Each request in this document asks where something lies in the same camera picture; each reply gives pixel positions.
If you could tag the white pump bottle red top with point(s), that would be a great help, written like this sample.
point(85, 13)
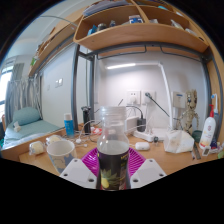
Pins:
point(207, 131)

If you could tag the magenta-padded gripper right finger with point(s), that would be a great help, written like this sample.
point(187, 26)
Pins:
point(146, 171)

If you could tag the small green box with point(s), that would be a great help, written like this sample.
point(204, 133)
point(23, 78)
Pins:
point(220, 154)

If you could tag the black electric shaver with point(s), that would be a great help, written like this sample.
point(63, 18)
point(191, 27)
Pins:
point(86, 120)

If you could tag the wrapped bread roll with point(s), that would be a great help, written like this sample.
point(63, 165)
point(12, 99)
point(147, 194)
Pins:
point(37, 148)
point(53, 139)

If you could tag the cream mug with blue map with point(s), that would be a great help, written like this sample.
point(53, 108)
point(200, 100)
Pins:
point(60, 155)

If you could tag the white power strip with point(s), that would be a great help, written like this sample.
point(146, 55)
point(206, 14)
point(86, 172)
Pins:
point(150, 136)

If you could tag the white wall switch plate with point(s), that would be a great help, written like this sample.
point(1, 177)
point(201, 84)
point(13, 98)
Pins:
point(59, 82)

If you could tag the small white plush toy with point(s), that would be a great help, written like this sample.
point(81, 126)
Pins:
point(16, 127)

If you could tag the black charger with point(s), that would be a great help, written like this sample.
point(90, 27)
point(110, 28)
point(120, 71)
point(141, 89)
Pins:
point(141, 125)

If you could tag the white earbud case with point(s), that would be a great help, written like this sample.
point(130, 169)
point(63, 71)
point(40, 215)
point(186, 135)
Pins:
point(142, 146)

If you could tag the teal bed mattress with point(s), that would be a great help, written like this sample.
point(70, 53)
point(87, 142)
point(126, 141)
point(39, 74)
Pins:
point(36, 130)

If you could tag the red and white packet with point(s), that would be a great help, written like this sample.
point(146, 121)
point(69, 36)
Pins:
point(96, 130)

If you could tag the teal pillow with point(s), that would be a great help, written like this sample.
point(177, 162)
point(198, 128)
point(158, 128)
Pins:
point(26, 116)

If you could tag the white crumpled bag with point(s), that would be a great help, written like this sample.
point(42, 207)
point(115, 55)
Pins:
point(178, 141)

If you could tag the grey metal bunk frame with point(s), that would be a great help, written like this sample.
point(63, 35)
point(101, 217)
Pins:
point(76, 83)

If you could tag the wooden bunk board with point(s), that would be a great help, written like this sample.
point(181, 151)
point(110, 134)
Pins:
point(56, 36)

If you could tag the small white display device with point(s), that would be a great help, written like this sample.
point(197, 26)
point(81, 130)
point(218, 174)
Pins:
point(206, 151)

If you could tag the white wall socket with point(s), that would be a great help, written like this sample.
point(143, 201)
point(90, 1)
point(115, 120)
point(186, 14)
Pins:
point(148, 97)
point(133, 97)

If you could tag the grey curtain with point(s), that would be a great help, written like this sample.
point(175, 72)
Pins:
point(21, 96)

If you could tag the blue and white tube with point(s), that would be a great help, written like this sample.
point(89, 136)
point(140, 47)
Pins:
point(69, 126)

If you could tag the blue spray bottle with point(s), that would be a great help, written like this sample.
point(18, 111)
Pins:
point(216, 103)

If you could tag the clear bottle with dark label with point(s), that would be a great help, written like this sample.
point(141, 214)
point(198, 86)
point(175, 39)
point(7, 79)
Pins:
point(113, 163)

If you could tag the white desk lamp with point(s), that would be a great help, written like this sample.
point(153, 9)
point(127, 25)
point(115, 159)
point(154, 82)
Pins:
point(121, 66)

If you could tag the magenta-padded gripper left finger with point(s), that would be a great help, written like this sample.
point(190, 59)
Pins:
point(76, 173)

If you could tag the wooden shelf unit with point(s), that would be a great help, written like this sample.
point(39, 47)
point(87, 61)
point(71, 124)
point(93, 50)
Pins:
point(140, 36)

